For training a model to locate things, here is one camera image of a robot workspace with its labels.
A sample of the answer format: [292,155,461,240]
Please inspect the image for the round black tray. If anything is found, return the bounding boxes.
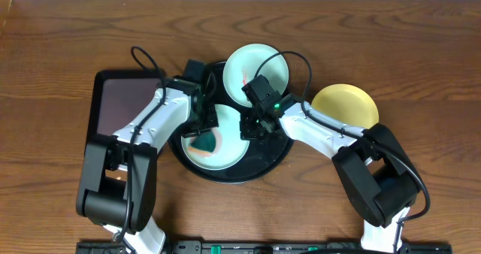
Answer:
[168,62,293,183]

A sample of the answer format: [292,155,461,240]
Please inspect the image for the yellow plate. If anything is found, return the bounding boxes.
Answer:
[311,84,379,129]

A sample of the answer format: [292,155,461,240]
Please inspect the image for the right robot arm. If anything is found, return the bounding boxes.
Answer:
[240,75,425,253]

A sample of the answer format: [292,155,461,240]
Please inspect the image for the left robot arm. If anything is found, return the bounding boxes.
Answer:
[76,60,218,253]

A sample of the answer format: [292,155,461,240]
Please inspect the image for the green sponge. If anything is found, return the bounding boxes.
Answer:
[188,131,216,153]

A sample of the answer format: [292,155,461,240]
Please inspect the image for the rectangular black sponge tray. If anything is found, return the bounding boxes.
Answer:
[86,69,160,141]

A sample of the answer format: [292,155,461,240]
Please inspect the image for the light blue plate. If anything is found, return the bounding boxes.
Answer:
[222,44,289,107]
[180,104,250,171]

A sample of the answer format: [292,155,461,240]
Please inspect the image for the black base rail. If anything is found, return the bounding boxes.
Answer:
[75,240,452,254]

